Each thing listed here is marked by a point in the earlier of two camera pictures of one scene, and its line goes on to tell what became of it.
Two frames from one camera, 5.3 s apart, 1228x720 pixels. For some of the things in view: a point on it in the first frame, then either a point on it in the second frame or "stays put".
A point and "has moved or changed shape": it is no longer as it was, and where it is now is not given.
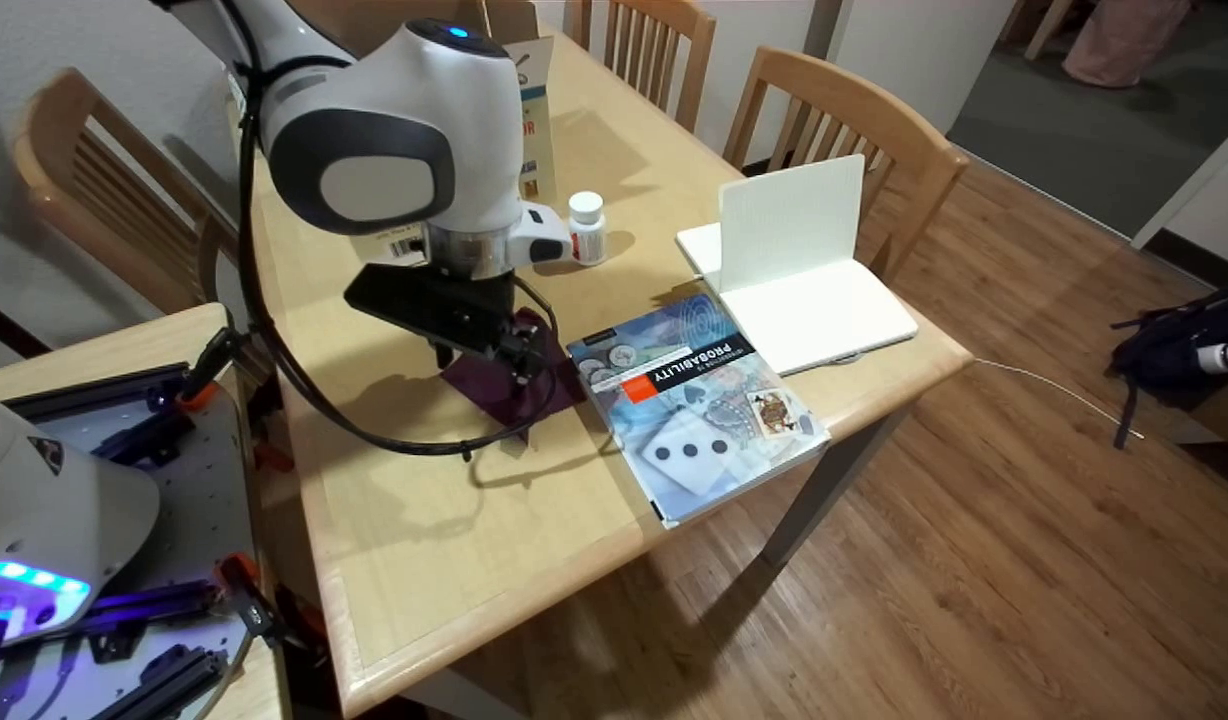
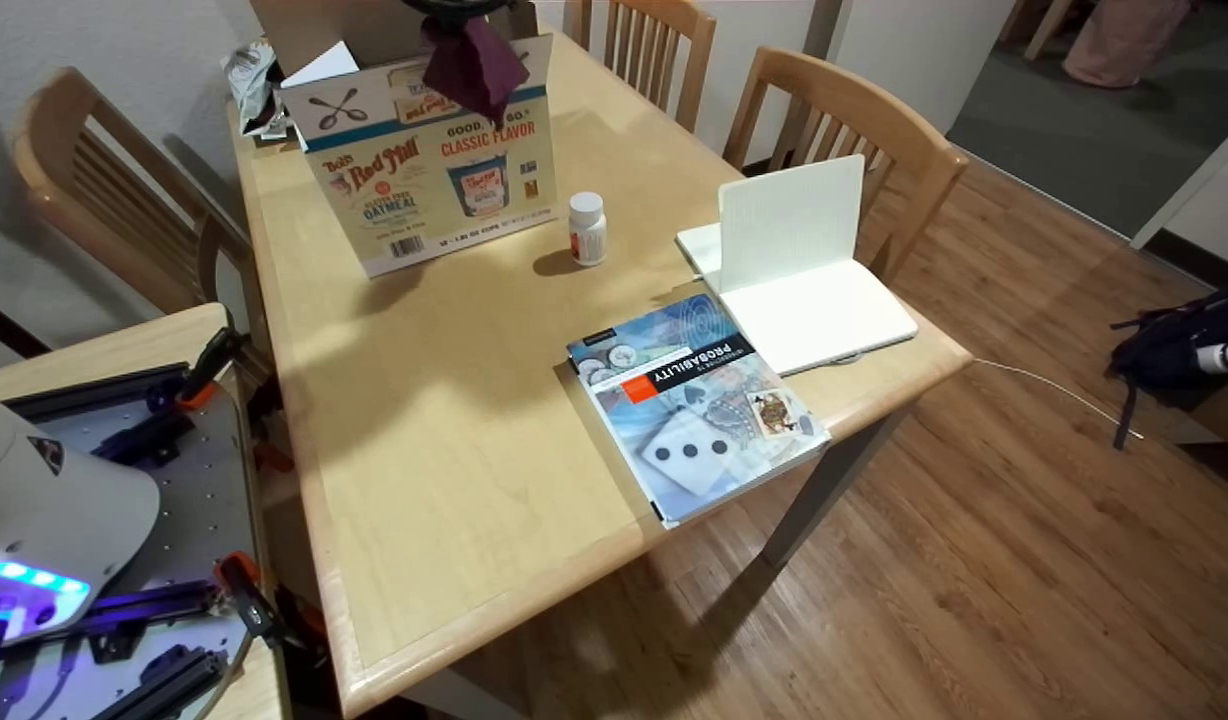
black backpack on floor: (1183, 349) stays put
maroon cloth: (517, 383) has moved or changed shape
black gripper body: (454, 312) -> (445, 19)
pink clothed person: (1124, 36) stays put
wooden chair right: (793, 110) stays put
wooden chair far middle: (652, 45) stays put
